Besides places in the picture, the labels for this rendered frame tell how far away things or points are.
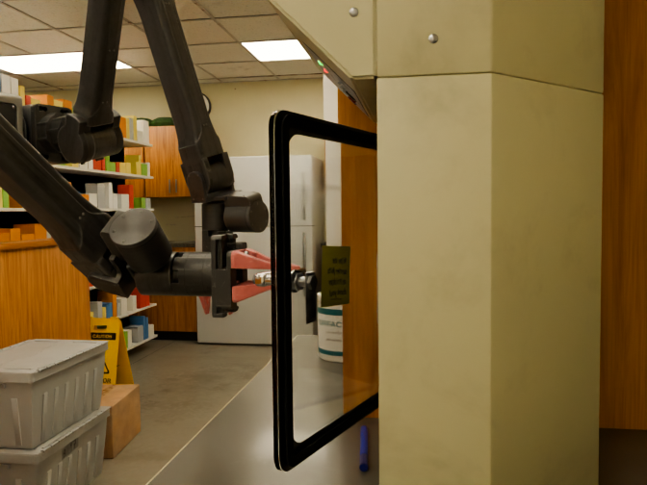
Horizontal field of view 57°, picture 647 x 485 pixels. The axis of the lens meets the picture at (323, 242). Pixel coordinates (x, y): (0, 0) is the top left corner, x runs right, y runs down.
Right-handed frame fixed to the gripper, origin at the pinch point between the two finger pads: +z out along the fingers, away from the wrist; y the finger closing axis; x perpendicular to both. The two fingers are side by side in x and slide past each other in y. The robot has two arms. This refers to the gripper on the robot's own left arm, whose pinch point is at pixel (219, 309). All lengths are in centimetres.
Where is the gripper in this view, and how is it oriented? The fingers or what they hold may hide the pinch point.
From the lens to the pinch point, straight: 113.5
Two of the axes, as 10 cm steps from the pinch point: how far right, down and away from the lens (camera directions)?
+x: 1.6, -0.5, 9.9
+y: 9.9, 0.0, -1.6
